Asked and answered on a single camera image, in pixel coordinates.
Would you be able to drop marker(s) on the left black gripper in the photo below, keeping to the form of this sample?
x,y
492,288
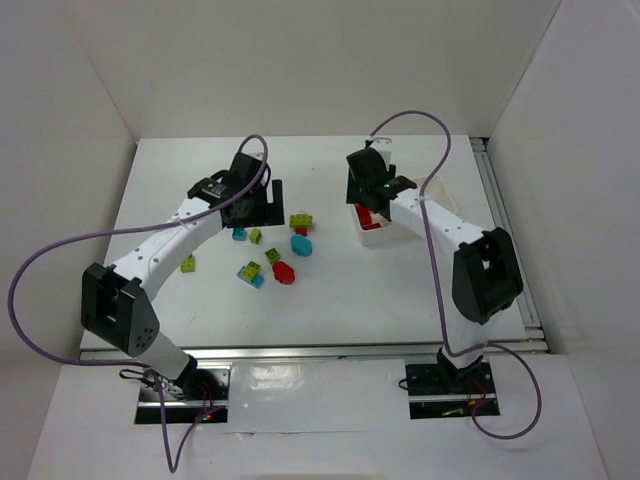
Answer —
x,y
273,198

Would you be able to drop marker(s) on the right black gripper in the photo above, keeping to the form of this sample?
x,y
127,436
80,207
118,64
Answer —
x,y
373,201

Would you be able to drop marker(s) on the red large lego brick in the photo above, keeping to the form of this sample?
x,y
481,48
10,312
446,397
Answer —
x,y
368,220

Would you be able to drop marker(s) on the blue rounded lego piece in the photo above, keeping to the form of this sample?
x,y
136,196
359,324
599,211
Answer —
x,y
301,245

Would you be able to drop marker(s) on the red rounded lego piece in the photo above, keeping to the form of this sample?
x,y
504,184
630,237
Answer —
x,y
283,273

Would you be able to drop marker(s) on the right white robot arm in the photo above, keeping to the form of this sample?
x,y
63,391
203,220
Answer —
x,y
475,271

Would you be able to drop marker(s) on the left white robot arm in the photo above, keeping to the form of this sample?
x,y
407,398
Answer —
x,y
116,303

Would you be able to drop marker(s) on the green 2x4 lego brick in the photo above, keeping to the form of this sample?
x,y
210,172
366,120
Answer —
x,y
301,221

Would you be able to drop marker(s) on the green tilted lego brick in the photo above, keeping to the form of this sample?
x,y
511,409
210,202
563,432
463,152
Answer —
x,y
255,236

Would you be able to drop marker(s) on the blue square lego brick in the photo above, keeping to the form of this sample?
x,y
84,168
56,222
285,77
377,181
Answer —
x,y
239,234

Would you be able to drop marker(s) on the green upside-down lego brick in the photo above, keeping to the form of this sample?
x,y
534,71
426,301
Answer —
x,y
273,255

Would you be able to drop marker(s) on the white divided container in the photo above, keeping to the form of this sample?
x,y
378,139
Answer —
x,y
410,228

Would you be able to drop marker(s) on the blue brick under green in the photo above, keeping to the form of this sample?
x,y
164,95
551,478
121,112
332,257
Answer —
x,y
255,280

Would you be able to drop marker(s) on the green lego brick far left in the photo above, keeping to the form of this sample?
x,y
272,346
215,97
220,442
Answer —
x,y
188,264

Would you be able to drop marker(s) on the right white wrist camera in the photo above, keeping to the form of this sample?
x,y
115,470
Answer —
x,y
383,146

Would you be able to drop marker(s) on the aluminium rail front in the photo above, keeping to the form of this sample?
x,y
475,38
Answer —
x,y
315,352

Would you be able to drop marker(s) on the aluminium rail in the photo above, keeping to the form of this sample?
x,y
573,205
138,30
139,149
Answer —
x,y
315,352
535,335

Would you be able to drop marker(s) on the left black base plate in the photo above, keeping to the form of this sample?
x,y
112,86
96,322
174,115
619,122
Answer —
x,y
181,408

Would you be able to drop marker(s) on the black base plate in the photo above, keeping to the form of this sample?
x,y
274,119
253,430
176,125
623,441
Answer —
x,y
181,408
430,398

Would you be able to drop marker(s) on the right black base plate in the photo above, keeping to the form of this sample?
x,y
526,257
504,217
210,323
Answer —
x,y
430,398

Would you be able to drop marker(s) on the aluminium rail right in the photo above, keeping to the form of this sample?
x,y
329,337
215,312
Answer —
x,y
535,335

